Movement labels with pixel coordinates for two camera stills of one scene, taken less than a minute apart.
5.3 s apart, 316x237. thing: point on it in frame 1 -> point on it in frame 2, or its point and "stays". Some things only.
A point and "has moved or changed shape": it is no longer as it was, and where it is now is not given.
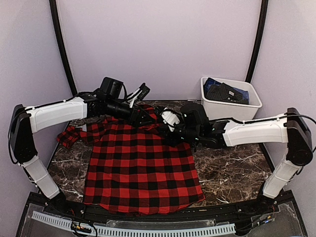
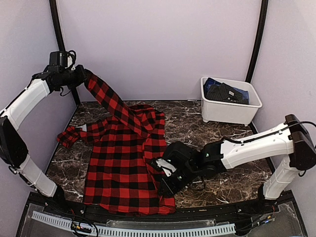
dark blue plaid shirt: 210,83 stays
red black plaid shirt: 133,168 has moved or changed shape
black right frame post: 260,33 stays
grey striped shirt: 224,92 stays
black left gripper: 137,119 -> 82,76
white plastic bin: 214,110 stays
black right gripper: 170,138 -> 171,191
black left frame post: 53,7 stays
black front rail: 211,213 stays
